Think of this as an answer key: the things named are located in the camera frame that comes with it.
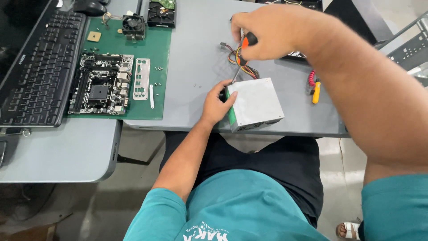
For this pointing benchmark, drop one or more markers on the person's right hand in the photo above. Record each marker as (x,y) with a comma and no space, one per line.
(272,31)

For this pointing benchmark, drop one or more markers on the person's left hand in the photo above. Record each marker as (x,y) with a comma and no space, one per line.
(215,106)

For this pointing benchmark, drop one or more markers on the person's right fingers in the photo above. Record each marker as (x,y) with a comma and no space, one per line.
(241,30)

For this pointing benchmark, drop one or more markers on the silver computer power supply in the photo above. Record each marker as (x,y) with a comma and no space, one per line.
(254,104)

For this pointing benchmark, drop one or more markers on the black hard drive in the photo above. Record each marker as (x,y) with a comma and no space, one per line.
(296,56)

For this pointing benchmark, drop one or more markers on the black case fan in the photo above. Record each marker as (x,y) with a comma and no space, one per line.
(161,15)

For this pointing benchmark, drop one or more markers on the green cutting mat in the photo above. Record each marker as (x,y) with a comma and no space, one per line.
(150,57)

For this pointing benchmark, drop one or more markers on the group of small silver screws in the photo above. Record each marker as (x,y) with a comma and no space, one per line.
(158,76)

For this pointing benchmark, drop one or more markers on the black processor cooler fan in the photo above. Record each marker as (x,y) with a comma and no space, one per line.
(133,26)

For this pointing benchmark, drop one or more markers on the silver port shield plate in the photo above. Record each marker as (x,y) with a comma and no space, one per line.
(141,79)

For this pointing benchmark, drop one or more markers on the white plastic strip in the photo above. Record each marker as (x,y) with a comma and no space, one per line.
(152,96)

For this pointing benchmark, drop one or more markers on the person's black trousers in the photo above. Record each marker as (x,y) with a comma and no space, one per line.
(267,167)

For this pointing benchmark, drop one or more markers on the square processor chip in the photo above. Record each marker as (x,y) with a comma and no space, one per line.
(94,36)

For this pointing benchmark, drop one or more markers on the black computer motherboard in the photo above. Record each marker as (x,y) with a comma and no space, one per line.
(100,84)

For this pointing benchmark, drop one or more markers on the black computer mouse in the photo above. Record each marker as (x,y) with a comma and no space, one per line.
(89,7)

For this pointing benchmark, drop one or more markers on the grey metal computer case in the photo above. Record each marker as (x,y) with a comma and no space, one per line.
(409,47)

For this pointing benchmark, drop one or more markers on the person's teal shirt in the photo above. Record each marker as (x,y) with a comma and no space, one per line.
(234,207)

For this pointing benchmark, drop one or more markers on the black computer keyboard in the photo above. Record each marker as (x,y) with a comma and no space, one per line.
(40,67)

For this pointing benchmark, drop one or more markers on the black monitor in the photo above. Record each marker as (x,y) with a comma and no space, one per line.
(15,30)

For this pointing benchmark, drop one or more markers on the person's white sandal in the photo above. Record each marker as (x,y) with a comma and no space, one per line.
(349,230)

